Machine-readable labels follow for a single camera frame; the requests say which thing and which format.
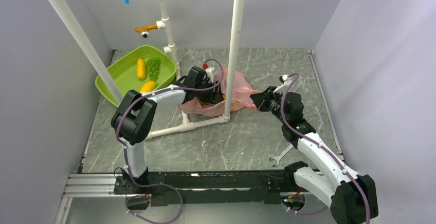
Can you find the silver wrench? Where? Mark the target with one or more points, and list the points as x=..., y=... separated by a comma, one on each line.
x=276, y=159

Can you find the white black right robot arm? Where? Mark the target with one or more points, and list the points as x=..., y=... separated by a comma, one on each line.
x=323, y=168

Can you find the green fake grapes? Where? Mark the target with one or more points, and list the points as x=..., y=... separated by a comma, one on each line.
x=153, y=68

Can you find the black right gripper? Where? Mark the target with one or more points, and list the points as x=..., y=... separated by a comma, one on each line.
x=261, y=99

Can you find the orange plastic faucet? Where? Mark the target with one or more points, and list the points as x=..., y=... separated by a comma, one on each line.
x=144, y=31

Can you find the yellow fake corn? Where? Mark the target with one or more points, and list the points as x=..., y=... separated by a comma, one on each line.
x=141, y=71

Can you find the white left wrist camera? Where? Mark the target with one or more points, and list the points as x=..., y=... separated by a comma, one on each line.
x=210, y=72

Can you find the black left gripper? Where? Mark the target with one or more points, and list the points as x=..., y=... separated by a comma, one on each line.
x=214, y=97

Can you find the pink plastic bag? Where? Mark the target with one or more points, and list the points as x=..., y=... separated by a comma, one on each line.
x=240, y=98

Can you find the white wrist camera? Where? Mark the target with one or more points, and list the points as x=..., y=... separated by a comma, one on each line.
x=210, y=72
x=285, y=81

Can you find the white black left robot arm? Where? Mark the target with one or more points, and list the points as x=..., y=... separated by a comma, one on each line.
x=134, y=117

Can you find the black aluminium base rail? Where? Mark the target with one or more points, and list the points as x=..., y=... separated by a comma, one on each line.
x=270, y=187

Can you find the white PVC pipe frame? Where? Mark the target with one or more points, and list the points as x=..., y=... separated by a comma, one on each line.
x=68, y=18

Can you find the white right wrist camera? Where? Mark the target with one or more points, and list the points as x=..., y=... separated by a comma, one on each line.
x=285, y=81

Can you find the green plastic basin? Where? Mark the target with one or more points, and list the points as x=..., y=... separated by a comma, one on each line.
x=123, y=71

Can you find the orange fake fruit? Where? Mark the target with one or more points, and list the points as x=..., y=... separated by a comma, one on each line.
x=148, y=86

